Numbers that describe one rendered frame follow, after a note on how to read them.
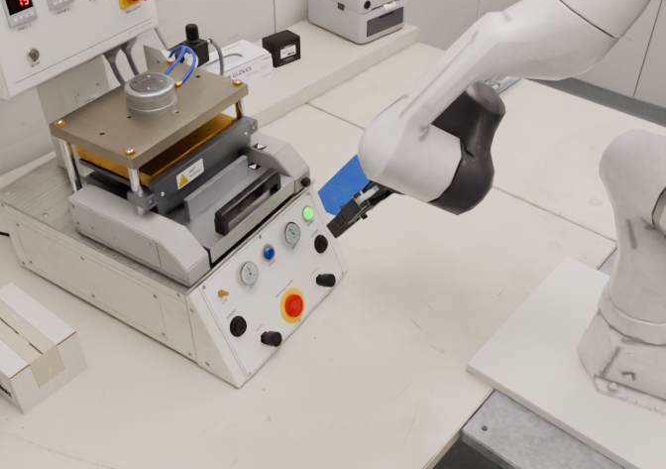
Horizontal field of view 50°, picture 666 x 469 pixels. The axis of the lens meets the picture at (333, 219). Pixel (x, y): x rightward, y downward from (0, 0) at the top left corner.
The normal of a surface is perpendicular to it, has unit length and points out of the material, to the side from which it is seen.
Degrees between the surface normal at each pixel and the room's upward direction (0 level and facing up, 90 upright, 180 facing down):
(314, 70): 0
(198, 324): 90
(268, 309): 65
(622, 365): 88
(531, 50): 77
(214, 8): 90
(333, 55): 0
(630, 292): 91
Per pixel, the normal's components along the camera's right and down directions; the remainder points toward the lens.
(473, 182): 0.31, 0.20
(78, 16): 0.84, 0.33
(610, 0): -0.07, 0.49
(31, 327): -0.02, -0.78
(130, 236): -0.54, 0.53
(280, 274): 0.76, -0.03
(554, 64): -0.10, 0.74
